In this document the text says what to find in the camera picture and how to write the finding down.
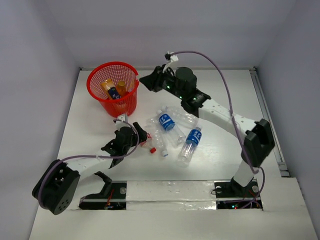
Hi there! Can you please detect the blue label bottle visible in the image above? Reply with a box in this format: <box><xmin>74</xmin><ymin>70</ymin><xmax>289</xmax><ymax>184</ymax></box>
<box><xmin>156</xmin><ymin>110</ymin><xmax>186</xmax><ymax>148</ymax></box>
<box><xmin>177</xmin><ymin>124</ymin><xmax>203</xmax><ymax>167</ymax></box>

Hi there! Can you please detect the red label clear bottle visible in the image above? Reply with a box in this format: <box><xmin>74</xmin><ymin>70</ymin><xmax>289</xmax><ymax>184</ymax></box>
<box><xmin>141</xmin><ymin>133</ymin><xmax>157</xmax><ymax>154</ymax></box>

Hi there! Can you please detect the small orange juice bottle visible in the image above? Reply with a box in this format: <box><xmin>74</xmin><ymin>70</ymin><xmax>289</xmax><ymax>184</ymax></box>
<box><xmin>116</xmin><ymin>81</ymin><xmax>128</xmax><ymax>98</ymax></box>

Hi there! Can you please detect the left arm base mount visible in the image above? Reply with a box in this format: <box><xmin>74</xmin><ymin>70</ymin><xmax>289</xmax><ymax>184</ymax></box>
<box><xmin>78</xmin><ymin>171</ymin><xmax>127</xmax><ymax>210</ymax></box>

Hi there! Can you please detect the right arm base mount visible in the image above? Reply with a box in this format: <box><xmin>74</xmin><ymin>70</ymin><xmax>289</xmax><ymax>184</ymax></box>
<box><xmin>210</xmin><ymin>180</ymin><xmax>263</xmax><ymax>210</ymax></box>

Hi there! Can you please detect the tall orange drink bottle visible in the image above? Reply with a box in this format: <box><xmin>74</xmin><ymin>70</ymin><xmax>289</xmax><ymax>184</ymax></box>
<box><xmin>100</xmin><ymin>78</ymin><xmax>121</xmax><ymax>100</ymax></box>

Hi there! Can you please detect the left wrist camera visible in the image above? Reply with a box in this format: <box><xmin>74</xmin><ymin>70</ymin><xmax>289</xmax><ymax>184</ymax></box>
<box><xmin>113</xmin><ymin>113</ymin><xmax>129</xmax><ymax>129</ymax></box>

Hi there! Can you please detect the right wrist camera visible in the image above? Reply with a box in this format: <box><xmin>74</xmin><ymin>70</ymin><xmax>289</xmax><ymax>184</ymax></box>
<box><xmin>162</xmin><ymin>51</ymin><xmax>179</xmax><ymax>73</ymax></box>

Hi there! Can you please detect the aluminium rail right edge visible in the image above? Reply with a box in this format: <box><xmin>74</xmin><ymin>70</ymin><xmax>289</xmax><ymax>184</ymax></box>
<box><xmin>249</xmin><ymin>67</ymin><xmax>291</xmax><ymax>178</ymax></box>

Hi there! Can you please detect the clear bottle white cap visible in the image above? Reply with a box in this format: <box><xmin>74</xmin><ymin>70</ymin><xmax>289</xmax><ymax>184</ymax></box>
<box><xmin>146</xmin><ymin>117</ymin><xmax>169</xmax><ymax>158</ymax></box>

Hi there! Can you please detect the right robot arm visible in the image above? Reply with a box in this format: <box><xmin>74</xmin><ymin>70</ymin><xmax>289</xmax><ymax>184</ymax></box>
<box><xmin>139</xmin><ymin>66</ymin><xmax>275</xmax><ymax>196</ymax></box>

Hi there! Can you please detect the blue label bottle right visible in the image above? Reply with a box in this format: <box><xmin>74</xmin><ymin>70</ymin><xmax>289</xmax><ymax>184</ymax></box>
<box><xmin>177</xmin><ymin>124</ymin><xmax>203</xmax><ymax>167</ymax></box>

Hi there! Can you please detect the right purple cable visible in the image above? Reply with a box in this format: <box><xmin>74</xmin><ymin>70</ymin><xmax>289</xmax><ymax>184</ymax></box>
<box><xmin>172</xmin><ymin>50</ymin><xmax>265</xmax><ymax>210</ymax></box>

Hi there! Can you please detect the blue label bottle middle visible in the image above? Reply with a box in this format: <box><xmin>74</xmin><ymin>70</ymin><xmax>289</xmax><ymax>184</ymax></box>
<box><xmin>156</xmin><ymin>110</ymin><xmax>186</xmax><ymax>148</ymax></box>

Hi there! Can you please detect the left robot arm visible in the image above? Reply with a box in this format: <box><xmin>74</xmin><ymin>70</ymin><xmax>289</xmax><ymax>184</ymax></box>
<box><xmin>31</xmin><ymin>120</ymin><xmax>148</xmax><ymax>215</ymax></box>

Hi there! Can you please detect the clear unlabelled bottle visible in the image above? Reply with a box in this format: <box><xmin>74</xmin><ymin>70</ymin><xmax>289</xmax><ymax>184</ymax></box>
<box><xmin>160</xmin><ymin>105</ymin><xmax>199</xmax><ymax>129</ymax></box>

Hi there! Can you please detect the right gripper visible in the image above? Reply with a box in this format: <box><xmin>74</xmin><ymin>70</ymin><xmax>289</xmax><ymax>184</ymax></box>
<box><xmin>139</xmin><ymin>64</ymin><xmax>185</xmax><ymax>100</ymax></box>

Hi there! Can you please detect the red plastic mesh basket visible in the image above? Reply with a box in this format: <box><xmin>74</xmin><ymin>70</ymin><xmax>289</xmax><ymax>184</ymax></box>
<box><xmin>86</xmin><ymin>61</ymin><xmax>139</xmax><ymax>118</ymax></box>

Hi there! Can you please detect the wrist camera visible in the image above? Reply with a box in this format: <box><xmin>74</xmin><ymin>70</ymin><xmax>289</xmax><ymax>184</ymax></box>
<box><xmin>113</xmin><ymin>113</ymin><xmax>129</xmax><ymax>129</ymax></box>
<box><xmin>162</xmin><ymin>51</ymin><xmax>179</xmax><ymax>73</ymax></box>

